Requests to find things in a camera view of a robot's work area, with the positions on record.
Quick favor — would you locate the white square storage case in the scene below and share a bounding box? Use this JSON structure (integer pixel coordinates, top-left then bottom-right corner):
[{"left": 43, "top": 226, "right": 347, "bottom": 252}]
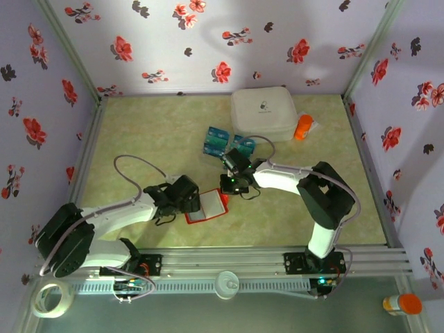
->
[{"left": 230, "top": 85, "right": 299, "bottom": 143}]

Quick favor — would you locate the green circuit board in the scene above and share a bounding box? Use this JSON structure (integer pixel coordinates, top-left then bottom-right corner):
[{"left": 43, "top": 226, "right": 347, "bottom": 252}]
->
[{"left": 114, "top": 277, "right": 146, "bottom": 292}]

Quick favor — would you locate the orange pill bottle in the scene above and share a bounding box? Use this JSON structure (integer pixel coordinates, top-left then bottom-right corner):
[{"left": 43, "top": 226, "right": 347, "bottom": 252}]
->
[{"left": 293, "top": 114, "right": 315, "bottom": 141}]

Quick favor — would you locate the white paper leaflet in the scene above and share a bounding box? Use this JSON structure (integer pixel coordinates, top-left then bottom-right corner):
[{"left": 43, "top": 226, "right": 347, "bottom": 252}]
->
[{"left": 297, "top": 110, "right": 320, "bottom": 135}]

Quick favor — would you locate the small controller board green light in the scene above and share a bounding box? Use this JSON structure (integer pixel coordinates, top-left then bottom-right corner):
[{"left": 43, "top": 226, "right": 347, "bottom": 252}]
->
[{"left": 314, "top": 275, "right": 339, "bottom": 289}]

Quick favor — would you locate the clear tape roll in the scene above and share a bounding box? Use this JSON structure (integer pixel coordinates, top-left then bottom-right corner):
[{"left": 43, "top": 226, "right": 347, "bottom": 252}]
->
[{"left": 31, "top": 282, "right": 74, "bottom": 319}]

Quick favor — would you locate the bottle with orange lid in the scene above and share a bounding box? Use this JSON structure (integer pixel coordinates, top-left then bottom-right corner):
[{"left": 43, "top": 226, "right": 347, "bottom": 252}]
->
[{"left": 382, "top": 293, "right": 423, "bottom": 317}]

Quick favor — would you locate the lavender right arm cable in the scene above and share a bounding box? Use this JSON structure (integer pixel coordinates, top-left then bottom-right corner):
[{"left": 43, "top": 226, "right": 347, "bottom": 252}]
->
[{"left": 237, "top": 135, "right": 361, "bottom": 301}]

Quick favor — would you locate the lavender arm cable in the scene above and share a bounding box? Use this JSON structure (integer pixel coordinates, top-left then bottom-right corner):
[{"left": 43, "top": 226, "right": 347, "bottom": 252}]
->
[
  {"left": 237, "top": 135, "right": 361, "bottom": 301},
  {"left": 38, "top": 155, "right": 178, "bottom": 278}
]

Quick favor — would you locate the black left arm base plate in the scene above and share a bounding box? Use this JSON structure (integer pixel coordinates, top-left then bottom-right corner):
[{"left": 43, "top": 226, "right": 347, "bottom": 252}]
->
[{"left": 133, "top": 253, "right": 164, "bottom": 278}]

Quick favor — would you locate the lavender left arm cable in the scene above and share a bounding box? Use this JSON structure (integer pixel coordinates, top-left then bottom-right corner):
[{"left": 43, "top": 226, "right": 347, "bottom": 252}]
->
[{"left": 38, "top": 155, "right": 178, "bottom": 278}]

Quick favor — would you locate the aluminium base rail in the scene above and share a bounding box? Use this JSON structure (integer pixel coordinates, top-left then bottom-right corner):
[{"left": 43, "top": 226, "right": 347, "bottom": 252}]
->
[{"left": 34, "top": 244, "right": 416, "bottom": 280}]

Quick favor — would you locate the white slotted cable duct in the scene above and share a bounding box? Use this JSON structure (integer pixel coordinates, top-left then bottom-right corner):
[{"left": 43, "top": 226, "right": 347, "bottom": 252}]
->
[{"left": 74, "top": 279, "right": 311, "bottom": 296}]

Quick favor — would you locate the aluminium table side rail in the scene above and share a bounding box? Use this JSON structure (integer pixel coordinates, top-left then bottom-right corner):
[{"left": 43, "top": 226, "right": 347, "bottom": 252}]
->
[
  {"left": 57, "top": 96, "right": 108, "bottom": 250},
  {"left": 343, "top": 96, "right": 400, "bottom": 249}
]

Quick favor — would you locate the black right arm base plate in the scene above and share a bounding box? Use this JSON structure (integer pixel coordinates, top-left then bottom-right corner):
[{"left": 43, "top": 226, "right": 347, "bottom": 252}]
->
[{"left": 283, "top": 251, "right": 347, "bottom": 277}]

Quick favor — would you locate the aluminium frame post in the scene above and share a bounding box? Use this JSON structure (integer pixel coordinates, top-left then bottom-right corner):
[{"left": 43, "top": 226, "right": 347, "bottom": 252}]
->
[
  {"left": 343, "top": 0, "right": 407, "bottom": 101},
  {"left": 34, "top": 0, "right": 107, "bottom": 105}
]

